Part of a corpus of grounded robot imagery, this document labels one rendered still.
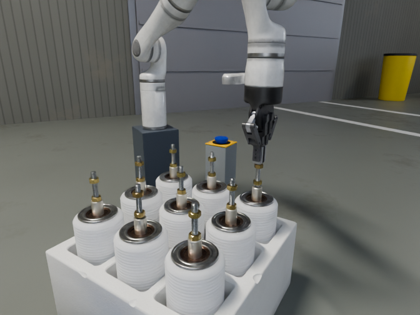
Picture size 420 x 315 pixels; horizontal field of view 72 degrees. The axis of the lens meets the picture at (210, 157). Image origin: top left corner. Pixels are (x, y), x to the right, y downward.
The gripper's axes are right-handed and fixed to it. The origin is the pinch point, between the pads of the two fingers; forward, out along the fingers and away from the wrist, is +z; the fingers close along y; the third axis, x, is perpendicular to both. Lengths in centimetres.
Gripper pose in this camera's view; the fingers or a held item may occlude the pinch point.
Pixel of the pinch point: (259, 154)
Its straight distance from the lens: 62.5
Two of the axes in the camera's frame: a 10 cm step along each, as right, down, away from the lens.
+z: -0.1, 9.5, 3.1
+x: -8.3, -1.8, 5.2
